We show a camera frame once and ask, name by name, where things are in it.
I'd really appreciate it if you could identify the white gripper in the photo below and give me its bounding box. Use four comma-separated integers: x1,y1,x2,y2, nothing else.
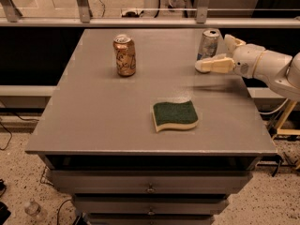
195,34,265,79

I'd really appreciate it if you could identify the yellow wooden stand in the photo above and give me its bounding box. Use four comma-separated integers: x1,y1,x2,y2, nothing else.
272,100,300,139

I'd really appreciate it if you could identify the clear plastic water bottle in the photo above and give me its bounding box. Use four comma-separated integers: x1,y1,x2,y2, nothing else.
24,200,47,221

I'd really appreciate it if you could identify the green yellow sponge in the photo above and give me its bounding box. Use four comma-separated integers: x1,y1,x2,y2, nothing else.
153,100,199,132

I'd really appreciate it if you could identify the silver blue redbull can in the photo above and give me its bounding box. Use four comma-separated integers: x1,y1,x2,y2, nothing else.
197,28,220,60

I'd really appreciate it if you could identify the gold soda can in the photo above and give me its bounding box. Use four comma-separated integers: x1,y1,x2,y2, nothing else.
113,34,136,77

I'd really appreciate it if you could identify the black floor cable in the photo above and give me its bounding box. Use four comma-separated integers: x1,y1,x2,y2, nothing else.
0,111,40,152

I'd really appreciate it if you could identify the metal railing frame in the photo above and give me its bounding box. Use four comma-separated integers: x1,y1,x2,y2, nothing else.
0,0,300,29

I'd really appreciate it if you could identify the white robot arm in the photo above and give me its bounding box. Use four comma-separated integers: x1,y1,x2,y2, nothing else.
195,35,300,101

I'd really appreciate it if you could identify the grey drawer cabinet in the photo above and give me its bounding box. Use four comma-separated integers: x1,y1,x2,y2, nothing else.
26,29,276,225

